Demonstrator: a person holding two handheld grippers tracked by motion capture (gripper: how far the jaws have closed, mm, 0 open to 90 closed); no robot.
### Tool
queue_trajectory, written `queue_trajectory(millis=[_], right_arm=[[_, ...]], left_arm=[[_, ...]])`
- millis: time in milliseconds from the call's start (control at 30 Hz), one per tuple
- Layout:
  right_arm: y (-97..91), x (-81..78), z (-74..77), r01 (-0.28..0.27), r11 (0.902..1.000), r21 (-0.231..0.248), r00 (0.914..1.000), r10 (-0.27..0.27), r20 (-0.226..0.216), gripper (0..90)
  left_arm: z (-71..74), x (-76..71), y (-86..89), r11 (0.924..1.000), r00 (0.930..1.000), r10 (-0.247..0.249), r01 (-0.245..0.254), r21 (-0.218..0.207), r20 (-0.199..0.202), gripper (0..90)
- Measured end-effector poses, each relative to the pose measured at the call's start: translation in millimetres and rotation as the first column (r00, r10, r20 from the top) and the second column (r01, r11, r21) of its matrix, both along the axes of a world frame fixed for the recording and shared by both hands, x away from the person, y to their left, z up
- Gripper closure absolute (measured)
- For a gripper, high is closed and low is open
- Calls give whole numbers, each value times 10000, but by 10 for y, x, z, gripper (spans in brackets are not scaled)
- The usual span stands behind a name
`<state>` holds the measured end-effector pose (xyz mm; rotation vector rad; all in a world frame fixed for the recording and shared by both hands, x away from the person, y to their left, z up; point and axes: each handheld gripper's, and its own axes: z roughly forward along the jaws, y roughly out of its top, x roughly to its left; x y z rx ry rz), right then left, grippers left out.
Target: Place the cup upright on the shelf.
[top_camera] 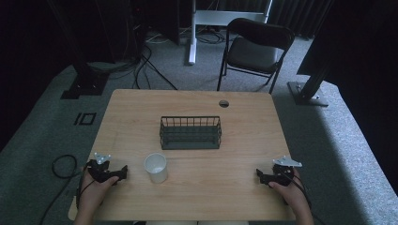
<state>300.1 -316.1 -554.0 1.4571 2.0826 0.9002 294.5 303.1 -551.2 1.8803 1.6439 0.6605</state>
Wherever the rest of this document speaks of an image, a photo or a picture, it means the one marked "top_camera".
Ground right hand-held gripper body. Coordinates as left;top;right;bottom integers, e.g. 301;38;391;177
262;155;303;188

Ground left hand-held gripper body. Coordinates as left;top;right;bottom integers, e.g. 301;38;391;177
86;152;122;184

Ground white cup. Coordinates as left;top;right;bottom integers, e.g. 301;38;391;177
143;152;169;185

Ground dark wire basket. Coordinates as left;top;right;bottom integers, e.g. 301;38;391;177
159;115;222;151

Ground person's left hand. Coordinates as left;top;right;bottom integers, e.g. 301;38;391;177
78;170;120;212

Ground person's right hand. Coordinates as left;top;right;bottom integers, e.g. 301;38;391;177
268;168;311;217

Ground black metal stand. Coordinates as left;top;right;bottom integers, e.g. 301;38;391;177
287;46;336;108
46;0;111;100

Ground black folding chair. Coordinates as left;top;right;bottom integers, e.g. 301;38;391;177
216;17;296;95

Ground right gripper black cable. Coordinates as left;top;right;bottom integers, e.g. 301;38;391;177
280;167;328;225

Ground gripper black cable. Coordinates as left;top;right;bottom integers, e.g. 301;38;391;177
280;167;328;225
38;154;92;225

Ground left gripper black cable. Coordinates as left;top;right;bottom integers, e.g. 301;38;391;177
38;154;92;225

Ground bundle of floor cables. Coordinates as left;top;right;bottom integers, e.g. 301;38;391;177
87;6;226;92

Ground white desk frame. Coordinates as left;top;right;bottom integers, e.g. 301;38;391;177
188;0;274;66

